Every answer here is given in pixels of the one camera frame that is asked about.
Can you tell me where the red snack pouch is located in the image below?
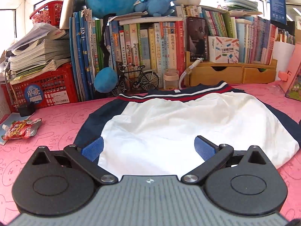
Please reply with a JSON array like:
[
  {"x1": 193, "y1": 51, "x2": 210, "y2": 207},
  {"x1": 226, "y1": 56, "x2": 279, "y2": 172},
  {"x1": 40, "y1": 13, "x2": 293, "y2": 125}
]
[{"x1": 1, "y1": 119, "x2": 43, "y2": 141}]

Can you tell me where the row of thick storybooks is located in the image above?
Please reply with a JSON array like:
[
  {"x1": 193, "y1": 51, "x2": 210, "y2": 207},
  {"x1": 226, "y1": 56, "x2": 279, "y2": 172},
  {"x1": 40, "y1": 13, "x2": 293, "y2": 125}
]
[{"x1": 94, "y1": 20, "x2": 186, "y2": 91}]

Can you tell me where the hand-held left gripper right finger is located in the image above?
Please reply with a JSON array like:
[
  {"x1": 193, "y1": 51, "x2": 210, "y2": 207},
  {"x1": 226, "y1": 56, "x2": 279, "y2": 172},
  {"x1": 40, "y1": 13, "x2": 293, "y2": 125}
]
[{"x1": 181, "y1": 135, "x2": 270, "y2": 185}]

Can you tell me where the stack of paper workbooks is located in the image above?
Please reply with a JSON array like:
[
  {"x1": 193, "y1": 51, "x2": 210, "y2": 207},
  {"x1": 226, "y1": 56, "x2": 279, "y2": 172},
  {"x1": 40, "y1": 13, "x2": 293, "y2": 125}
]
[{"x1": 3, "y1": 23, "x2": 72, "y2": 84}]

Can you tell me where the pile of loose papers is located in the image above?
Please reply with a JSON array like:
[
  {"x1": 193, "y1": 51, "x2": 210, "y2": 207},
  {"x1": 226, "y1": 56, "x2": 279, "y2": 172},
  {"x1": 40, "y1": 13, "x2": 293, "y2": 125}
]
[{"x1": 222, "y1": 0, "x2": 262, "y2": 12}]

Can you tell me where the clear plastic jar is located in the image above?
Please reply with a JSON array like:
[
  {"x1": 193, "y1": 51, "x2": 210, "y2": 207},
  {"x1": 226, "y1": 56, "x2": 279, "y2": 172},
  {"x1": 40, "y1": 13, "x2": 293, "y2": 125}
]
[{"x1": 163, "y1": 69, "x2": 179, "y2": 90}]

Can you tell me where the row of small picture books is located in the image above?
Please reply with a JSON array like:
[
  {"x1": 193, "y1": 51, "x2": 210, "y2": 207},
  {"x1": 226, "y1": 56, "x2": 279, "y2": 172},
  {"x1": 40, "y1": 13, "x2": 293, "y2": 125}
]
[{"x1": 277, "y1": 27, "x2": 295, "y2": 45}]

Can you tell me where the black strap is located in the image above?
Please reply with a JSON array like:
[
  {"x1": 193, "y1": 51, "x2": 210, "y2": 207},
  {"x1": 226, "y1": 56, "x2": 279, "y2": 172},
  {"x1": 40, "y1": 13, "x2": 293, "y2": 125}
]
[{"x1": 100, "y1": 15, "x2": 113, "y2": 70}]

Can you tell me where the row of green slim books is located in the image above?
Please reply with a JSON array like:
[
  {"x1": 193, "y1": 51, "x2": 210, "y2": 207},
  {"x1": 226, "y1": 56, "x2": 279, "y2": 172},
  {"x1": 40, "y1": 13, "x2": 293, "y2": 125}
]
[{"x1": 176, "y1": 3, "x2": 237, "y2": 39}]

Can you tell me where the red plastic basket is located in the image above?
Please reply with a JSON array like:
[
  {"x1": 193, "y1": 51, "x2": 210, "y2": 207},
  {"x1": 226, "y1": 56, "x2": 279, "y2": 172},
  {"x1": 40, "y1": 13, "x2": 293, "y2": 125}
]
[{"x1": 29, "y1": 0, "x2": 64, "y2": 26}]

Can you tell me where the row of tall blue workbooks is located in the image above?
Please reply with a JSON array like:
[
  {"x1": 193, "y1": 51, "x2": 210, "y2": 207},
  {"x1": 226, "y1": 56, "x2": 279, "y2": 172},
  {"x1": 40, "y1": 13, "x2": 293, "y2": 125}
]
[{"x1": 69, "y1": 8, "x2": 105, "y2": 102}]

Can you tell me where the red plastic crate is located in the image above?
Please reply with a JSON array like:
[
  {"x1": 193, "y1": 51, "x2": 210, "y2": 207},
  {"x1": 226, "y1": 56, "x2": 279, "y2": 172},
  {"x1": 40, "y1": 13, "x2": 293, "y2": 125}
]
[{"x1": 0, "y1": 62, "x2": 79, "y2": 110}]

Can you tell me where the black smartphone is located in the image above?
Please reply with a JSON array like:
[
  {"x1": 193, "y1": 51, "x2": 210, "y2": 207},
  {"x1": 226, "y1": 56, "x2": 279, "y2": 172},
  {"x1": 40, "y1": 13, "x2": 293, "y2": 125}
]
[{"x1": 186, "y1": 16, "x2": 210, "y2": 62}]

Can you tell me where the blue poster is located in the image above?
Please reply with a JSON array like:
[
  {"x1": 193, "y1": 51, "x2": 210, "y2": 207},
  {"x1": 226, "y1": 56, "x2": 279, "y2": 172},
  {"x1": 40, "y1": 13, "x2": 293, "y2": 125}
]
[{"x1": 266, "y1": 0, "x2": 287, "y2": 25}]

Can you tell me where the thin blue book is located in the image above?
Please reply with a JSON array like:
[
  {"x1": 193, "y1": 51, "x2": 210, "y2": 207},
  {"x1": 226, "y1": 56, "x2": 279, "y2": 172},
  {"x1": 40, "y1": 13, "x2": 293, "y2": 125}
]
[{"x1": 0, "y1": 114, "x2": 12, "y2": 146}]

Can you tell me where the small black box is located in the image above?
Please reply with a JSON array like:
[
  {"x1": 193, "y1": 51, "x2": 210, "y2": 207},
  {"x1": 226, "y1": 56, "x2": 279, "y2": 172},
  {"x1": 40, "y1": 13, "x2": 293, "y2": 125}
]
[{"x1": 18, "y1": 104, "x2": 36, "y2": 117}]

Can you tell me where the pink toy house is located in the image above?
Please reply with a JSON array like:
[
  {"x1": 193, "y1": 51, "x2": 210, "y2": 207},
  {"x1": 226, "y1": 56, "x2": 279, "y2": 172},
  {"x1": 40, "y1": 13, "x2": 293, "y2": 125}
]
[{"x1": 277, "y1": 36, "x2": 301, "y2": 98}]

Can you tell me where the grey flat board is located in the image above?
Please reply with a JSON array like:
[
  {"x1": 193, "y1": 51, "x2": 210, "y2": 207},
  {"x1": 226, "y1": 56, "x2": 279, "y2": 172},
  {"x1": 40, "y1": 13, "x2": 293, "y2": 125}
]
[{"x1": 59, "y1": 0, "x2": 79, "y2": 30}]

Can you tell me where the large blue plush toy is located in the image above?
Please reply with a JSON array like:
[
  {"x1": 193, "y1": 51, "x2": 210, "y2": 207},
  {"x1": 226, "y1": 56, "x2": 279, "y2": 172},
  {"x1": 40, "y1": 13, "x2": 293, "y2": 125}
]
[{"x1": 85, "y1": 0, "x2": 141, "y2": 19}]

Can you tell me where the navy and white jacket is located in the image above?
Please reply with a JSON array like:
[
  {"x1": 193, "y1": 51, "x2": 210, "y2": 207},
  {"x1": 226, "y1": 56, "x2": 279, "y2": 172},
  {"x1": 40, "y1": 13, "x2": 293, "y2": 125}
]
[{"x1": 73, "y1": 80, "x2": 301, "y2": 182}]

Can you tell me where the pink rabbit print blanket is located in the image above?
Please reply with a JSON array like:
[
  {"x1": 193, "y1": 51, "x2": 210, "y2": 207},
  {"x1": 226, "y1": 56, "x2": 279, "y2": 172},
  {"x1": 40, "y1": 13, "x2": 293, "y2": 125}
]
[{"x1": 0, "y1": 81, "x2": 301, "y2": 226}]

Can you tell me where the wooden drawer organiser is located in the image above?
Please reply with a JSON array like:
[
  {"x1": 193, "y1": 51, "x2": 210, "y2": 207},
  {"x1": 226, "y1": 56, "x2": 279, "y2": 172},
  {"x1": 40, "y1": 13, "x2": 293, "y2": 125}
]
[{"x1": 185, "y1": 50, "x2": 278, "y2": 87}]

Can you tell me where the small blue plush toy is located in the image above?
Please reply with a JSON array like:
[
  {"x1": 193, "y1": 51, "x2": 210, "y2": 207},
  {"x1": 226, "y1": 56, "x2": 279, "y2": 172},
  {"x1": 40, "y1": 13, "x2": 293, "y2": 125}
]
[{"x1": 135, "y1": 0, "x2": 179, "y2": 17}]

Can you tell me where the row of pink slim books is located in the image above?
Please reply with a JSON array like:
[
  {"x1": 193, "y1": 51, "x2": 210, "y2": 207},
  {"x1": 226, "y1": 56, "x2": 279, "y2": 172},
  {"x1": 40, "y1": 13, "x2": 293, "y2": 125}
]
[{"x1": 235, "y1": 15, "x2": 278, "y2": 65}]

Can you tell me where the white charging cable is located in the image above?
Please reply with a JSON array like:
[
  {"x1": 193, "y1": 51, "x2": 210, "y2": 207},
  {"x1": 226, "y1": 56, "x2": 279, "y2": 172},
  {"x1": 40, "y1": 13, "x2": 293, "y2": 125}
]
[{"x1": 178, "y1": 58, "x2": 204, "y2": 90}]

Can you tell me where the black model bicycle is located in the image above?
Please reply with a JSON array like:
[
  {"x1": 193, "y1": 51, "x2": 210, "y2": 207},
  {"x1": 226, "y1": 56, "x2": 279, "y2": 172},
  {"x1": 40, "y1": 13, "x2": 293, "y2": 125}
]
[{"x1": 110, "y1": 63, "x2": 160, "y2": 97}]

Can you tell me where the white label printer box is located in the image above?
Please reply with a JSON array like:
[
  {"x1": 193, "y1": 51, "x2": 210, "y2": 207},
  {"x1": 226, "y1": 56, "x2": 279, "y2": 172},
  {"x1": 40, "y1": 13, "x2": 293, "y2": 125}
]
[{"x1": 208, "y1": 36, "x2": 240, "y2": 63}]

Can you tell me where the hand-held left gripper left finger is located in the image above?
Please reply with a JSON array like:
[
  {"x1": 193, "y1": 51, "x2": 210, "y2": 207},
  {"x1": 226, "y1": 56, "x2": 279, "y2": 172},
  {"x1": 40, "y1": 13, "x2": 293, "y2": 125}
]
[{"x1": 32, "y1": 135, "x2": 119, "y2": 185}]

